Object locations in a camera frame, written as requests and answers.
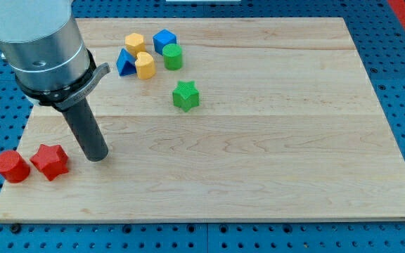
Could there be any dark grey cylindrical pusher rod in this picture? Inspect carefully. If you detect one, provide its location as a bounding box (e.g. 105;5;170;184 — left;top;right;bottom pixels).
63;98;108;162

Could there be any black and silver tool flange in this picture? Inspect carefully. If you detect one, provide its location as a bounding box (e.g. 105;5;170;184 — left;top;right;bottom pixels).
15;50;110;112

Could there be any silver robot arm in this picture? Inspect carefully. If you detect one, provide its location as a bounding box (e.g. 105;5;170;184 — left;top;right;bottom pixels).
0;0;110;162

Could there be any yellow hexagon block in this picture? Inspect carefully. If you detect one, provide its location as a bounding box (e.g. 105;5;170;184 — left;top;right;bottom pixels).
124;33;146;58

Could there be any light wooden board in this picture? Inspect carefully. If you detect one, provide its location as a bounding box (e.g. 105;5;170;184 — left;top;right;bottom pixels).
0;18;405;223

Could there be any red star block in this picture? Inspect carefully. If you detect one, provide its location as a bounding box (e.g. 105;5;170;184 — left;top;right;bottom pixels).
30;144;69;181

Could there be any blue triangle block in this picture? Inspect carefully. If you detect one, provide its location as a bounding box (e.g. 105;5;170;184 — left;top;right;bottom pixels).
116;48;136;77

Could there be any red cylinder block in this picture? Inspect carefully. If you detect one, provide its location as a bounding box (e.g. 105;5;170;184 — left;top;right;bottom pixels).
0;150;30;183

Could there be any green star block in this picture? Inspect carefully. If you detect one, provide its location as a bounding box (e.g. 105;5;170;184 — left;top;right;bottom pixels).
172;81;200;112

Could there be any green cylinder block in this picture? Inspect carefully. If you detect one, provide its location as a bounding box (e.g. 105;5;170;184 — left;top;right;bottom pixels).
162;44;183;70

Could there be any blue cube block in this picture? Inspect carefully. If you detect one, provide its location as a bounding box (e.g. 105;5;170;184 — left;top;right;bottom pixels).
153;29;177;55

